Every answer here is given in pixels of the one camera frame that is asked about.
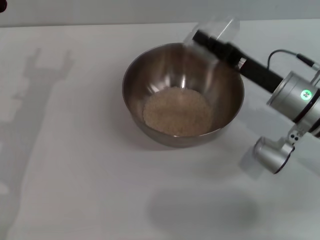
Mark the uncooked rice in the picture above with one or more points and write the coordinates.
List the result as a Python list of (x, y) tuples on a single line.
[(175, 112)]

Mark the clear plastic measuring cup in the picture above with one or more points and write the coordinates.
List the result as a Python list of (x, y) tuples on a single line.
[(225, 27)]

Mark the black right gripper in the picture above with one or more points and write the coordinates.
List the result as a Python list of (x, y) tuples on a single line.
[(260, 75)]

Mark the stainless steel mixing bowl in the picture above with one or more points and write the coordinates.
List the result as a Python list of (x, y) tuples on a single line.
[(140, 82)]

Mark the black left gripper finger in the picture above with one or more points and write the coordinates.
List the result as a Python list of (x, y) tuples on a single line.
[(2, 5)]

